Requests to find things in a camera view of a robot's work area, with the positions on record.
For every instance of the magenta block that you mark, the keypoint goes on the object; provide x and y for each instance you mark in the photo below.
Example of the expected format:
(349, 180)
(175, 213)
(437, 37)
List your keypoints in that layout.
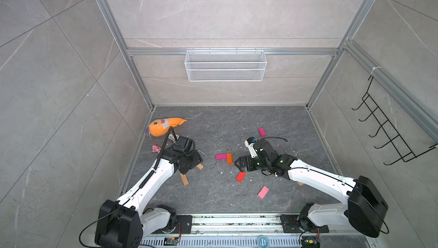
(262, 132)
(221, 156)

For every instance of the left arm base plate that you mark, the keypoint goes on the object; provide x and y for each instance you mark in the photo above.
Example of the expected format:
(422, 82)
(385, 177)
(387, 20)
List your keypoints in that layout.
(179, 224)

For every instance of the orange block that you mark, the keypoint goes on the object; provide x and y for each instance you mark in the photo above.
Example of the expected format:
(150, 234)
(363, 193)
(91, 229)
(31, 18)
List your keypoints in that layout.
(229, 158)

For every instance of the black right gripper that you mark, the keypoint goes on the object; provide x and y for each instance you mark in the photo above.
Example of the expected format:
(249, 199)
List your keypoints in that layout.
(248, 159)

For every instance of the small printed packet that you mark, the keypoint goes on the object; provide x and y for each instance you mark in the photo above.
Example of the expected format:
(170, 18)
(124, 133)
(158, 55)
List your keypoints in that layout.
(173, 137)

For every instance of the small pink toy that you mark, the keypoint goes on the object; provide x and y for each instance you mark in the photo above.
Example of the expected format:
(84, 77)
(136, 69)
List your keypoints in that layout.
(156, 148)

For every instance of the white wire basket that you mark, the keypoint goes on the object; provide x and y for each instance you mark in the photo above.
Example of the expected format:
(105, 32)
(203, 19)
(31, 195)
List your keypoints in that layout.
(229, 65)

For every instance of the black wire hook rack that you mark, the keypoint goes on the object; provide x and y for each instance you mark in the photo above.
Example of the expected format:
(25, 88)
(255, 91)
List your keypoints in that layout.
(393, 137)

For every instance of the orange plush toy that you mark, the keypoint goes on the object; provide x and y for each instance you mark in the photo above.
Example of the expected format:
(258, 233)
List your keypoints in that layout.
(160, 127)

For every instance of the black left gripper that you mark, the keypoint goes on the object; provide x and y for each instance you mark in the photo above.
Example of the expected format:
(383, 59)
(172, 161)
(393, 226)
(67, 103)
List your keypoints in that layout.
(197, 159)

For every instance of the pink block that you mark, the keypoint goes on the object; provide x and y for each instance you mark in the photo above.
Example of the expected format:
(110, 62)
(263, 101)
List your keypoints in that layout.
(263, 192)

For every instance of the aluminium rail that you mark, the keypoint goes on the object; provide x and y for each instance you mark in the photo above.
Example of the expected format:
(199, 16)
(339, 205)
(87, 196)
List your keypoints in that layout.
(242, 223)

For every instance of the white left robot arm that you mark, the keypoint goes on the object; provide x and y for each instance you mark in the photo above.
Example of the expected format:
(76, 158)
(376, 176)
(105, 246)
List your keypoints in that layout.
(124, 222)

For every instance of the red block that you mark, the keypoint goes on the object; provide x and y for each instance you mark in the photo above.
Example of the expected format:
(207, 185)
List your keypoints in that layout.
(240, 176)

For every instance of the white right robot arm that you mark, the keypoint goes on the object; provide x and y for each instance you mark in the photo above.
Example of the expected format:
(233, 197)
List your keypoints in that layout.
(359, 204)

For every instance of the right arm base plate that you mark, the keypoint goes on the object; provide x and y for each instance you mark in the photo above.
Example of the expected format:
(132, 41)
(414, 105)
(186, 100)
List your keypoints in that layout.
(291, 224)

